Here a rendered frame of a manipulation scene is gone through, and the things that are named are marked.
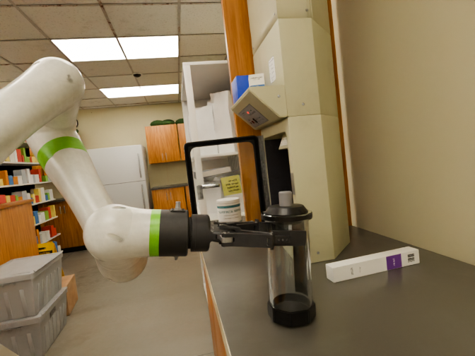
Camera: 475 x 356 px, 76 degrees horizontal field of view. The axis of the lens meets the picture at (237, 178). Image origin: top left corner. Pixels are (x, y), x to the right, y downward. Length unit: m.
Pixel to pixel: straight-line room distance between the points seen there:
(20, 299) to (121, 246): 2.29
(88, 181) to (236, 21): 0.93
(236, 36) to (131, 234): 1.03
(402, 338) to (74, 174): 0.78
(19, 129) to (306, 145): 0.74
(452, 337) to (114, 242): 0.62
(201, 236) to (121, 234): 0.14
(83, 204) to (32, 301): 2.09
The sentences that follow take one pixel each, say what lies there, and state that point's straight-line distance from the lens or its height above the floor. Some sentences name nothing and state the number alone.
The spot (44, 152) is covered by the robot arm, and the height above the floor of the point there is 1.37.
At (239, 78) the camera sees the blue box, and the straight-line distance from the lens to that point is 1.16.
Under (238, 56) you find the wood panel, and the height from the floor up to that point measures 1.73.
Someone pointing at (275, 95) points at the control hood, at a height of 1.48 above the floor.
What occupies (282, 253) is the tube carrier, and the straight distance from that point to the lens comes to 0.64.
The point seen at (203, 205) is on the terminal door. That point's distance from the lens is 1.26.
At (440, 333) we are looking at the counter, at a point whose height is 0.94.
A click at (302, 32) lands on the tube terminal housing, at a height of 1.67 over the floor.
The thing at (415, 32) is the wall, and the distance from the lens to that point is 1.21.
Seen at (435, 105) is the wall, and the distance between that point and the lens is 1.12.
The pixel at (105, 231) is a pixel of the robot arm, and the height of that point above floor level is 1.19.
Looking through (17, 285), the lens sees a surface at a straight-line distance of 2.82.
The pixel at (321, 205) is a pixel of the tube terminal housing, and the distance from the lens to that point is 1.02.
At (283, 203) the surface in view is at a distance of 0.65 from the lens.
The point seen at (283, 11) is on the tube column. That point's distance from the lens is 1.08.
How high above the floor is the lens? 1.29
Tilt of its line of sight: 3 degrees down
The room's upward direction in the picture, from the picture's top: 6 degrees counter-clockwise
